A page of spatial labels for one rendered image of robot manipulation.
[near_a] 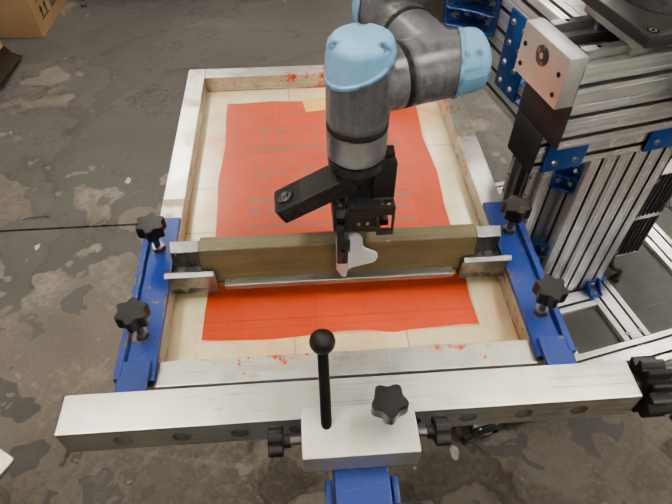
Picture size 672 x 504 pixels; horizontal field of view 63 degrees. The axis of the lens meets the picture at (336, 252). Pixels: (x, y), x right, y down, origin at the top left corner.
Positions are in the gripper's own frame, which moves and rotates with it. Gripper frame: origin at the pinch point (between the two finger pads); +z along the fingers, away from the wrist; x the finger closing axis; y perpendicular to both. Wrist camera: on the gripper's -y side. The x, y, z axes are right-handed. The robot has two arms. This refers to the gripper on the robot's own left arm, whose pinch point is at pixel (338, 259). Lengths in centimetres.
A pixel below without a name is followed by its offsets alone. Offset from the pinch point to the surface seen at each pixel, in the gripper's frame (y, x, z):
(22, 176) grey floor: -132, 147, 101
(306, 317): -5.3, -6.5, 5.4
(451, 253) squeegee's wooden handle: 16.8, -1.5, -1.8
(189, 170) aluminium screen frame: -25.3, 25.1, 1.9
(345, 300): 0.9, -3.8, 5.4
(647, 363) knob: 36.2, -22.9, -3.9
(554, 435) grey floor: 68, 11, 101
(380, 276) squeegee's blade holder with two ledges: 6.2, -2.7, 1.3
